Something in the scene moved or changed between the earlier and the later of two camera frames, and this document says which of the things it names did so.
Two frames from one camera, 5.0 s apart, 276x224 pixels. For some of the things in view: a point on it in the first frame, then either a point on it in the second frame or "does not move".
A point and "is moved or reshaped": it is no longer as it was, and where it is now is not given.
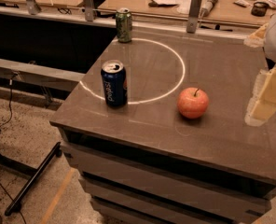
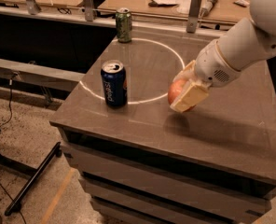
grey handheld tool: (209, 4) does not move
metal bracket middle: (88, 3) does not move
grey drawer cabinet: (144, 162) does not move
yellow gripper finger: (257, 37) → (187, 71)
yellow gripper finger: (269, 93) → (189, 95)
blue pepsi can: (115, 83) does not move
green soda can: (124, 24) does not move
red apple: (193, 103) is moved or reshaped
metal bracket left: (33, 7) does not move
